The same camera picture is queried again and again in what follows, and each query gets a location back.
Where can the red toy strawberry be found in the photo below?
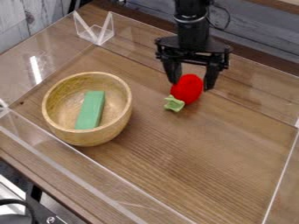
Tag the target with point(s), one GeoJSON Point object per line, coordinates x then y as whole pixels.
{"type": "Point", "coordinates": [184, 92]}

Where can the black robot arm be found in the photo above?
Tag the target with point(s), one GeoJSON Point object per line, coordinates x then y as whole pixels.
{"type": "Point", "coordinates": [193, 9]}

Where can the clear acrylic corner bracket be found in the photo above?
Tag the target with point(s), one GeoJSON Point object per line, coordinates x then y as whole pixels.
{"type": "Point", "coordinates": [94, 34]}

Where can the brown wooden bowl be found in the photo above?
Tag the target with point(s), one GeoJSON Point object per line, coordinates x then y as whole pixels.
{"type": "Point", "coordinates": [61, 103]}

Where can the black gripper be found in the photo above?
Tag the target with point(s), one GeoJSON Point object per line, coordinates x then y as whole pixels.
{"type": "Point", "coordinates": [193, 47]}

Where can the green rectangular block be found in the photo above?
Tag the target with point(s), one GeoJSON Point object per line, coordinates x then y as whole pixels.
{"type": "Point", "coordinates": [90, 110]}

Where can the black metal stand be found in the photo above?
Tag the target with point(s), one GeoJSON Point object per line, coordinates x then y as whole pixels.
{"type": "Point", "coordinates": [20, 210]}

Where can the clear acrylic tray wall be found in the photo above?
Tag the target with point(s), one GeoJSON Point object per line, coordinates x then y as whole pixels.
{"type": "Point", "coordinates": [86, 188]}

